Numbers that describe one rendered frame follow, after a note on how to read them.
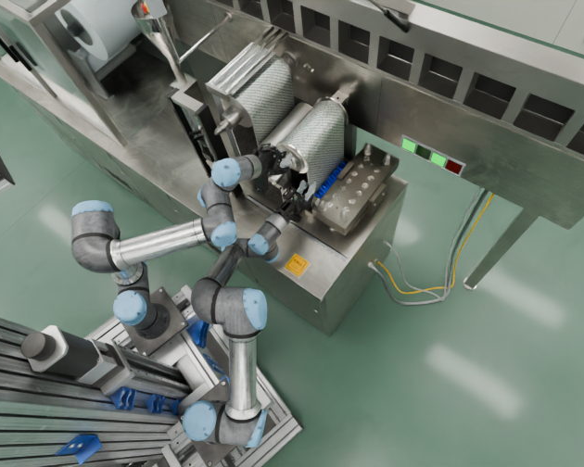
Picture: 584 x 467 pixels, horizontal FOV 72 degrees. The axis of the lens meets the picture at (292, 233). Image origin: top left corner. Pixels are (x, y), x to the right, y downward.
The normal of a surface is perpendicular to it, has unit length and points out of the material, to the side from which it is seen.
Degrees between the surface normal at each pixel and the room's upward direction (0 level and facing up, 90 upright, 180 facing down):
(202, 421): 8
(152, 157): 0
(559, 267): 0
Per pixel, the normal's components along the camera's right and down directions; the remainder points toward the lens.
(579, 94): -0.61, 0.74
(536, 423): -0.11, -0.45
